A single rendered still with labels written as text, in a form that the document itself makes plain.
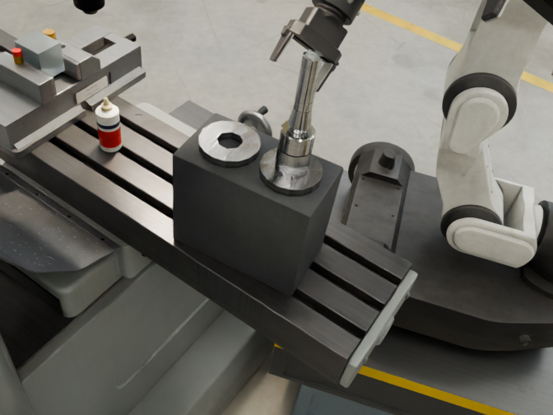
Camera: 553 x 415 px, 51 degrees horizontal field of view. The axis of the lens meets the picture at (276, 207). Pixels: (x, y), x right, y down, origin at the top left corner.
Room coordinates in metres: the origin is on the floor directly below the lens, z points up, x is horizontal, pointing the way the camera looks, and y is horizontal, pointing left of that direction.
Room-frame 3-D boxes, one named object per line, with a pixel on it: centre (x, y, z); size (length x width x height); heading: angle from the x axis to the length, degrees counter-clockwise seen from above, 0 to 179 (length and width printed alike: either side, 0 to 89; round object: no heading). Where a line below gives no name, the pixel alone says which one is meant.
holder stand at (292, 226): (0.63, 0.04, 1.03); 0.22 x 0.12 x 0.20; 70
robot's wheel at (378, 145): (1.36, -0.30, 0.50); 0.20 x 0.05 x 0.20; 81
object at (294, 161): (0.61, -0.01, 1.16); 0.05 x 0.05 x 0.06
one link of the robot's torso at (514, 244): (1.05, -0.53, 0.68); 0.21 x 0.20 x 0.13; 81
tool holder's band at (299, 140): (0.61, -0.01, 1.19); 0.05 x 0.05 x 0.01
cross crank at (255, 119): (1.26, 0.12, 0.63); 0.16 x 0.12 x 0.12; 153
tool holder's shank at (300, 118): (0.61, -0.01, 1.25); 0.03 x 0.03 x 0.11
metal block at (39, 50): (0.88, 0.48, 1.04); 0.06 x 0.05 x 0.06; 65
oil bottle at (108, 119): (0.80, 0.33, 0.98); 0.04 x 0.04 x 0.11
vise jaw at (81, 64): (0.93, 0.45, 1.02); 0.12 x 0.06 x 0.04; 65
